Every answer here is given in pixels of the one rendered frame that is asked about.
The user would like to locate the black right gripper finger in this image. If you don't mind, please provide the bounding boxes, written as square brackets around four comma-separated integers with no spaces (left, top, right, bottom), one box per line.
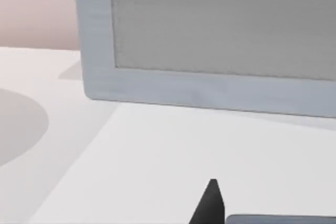
[188,178,226,224]

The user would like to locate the grey rounded box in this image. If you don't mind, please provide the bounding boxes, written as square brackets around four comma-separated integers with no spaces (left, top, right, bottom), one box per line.
[225,214,336,224]

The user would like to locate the grey board with blue-grey frame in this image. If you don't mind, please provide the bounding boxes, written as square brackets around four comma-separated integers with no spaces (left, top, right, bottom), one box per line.
[72,0,336,119]

